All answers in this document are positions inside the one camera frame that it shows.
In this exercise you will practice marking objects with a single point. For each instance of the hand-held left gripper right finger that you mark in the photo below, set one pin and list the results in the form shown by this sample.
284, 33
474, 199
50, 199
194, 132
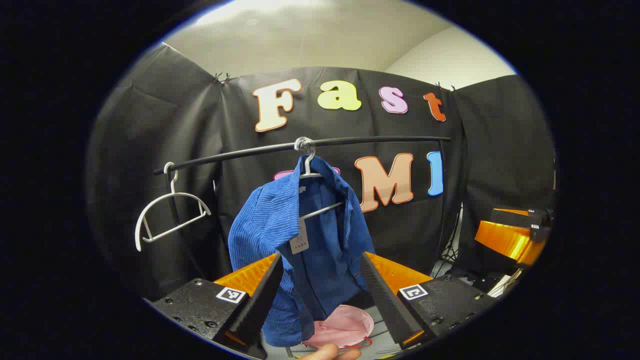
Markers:
387, 305

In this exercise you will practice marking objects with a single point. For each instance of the black clothes rack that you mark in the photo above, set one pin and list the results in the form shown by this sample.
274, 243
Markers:
240, 153

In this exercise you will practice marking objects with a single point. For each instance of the white plastic clothes hanger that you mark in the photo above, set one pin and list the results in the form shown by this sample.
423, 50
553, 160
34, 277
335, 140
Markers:
310, 165
173, 186

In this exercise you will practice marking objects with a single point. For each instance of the pink laundry hamper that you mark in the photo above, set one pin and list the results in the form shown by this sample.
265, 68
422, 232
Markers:
345, 325

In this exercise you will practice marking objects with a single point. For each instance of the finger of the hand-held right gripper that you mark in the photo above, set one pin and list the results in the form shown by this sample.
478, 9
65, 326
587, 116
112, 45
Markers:
512, 219
505, 240

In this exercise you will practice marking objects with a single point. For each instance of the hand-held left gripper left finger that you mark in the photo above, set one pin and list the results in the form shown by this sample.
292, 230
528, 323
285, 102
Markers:
255, 305

